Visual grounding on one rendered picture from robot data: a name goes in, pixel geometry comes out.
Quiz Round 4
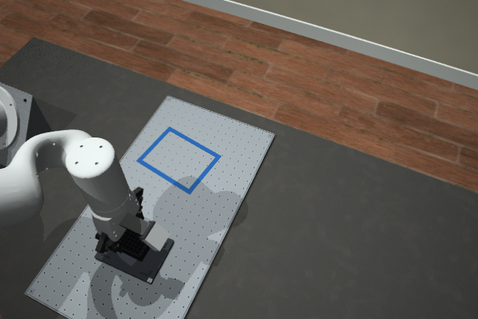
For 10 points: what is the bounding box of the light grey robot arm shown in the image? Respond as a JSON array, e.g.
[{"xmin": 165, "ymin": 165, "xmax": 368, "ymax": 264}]
[{"xmin": 0, "ymin": 87, "xmax": 170, "ymax": 251}]

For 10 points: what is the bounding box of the blue tape outline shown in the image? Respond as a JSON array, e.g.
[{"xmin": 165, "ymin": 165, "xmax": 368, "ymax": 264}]
[{"xmin": 136, "ymin": 127, "xmax": 221, "ymax": 194}]

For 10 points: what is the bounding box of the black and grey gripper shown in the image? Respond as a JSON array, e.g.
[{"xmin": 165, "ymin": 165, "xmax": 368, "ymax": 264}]
[{"xmin": 92, "ymin": 187, "xmax": 144, "ymax": 253}]

